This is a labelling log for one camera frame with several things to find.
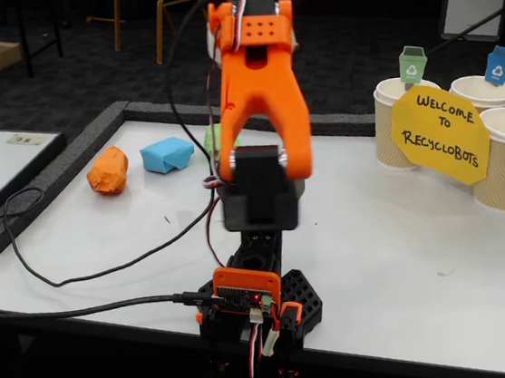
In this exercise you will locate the green paper wad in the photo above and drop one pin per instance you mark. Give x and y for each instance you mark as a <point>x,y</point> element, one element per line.
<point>211,141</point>

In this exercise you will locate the blue paper wad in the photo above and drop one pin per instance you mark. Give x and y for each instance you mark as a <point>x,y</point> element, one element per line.
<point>166,155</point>

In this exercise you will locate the black robot base with clamp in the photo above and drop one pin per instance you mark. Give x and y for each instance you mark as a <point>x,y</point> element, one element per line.
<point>301,297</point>

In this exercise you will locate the orange and black robot arm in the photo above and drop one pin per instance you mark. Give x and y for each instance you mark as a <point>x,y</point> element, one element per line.
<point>260,97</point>

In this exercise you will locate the orange controller board housing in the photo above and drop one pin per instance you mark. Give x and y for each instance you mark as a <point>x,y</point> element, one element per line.
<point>244,279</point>

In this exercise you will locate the short black foam border strip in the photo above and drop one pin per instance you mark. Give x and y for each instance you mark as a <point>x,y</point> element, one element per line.
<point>345,123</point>

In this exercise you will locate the paper cup with green tag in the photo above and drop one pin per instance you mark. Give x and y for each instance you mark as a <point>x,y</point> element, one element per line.
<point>387,146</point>

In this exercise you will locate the orange paper ball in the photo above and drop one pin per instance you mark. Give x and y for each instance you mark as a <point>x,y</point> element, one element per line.
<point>108,171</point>

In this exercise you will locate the yellow welcome sign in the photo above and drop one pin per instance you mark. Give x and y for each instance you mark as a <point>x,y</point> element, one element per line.
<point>438,136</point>

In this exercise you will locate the green recycling bin tag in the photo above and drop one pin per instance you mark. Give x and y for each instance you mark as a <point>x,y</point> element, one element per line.
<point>412,68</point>

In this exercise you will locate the small paper label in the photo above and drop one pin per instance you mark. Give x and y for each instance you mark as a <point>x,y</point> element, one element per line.
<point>25,140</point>

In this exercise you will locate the paper cup with blue tag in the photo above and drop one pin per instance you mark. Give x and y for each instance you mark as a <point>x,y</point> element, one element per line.
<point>474,95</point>

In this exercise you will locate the black tripod leg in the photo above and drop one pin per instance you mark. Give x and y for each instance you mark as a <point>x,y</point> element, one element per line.
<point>467,32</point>

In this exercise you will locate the black metal table legs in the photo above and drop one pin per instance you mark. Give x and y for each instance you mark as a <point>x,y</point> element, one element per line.
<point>25,41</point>

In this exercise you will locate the blue recycling bin tag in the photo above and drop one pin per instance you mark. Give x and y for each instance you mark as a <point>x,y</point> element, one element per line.
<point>498,67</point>

